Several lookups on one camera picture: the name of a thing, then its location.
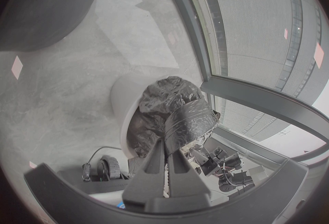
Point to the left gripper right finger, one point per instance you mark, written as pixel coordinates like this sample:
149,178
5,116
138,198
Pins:
190,189

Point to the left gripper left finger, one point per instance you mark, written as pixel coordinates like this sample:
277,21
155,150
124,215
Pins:
138,189

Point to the black plastic bag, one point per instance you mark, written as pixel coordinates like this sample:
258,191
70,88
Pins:
180,120

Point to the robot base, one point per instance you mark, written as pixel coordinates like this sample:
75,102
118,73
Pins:
109,169

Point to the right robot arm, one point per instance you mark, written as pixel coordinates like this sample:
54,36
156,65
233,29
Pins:
234,161

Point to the white trash bin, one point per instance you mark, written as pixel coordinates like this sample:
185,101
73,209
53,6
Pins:
120,104

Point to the window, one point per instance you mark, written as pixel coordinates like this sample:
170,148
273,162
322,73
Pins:
257,25

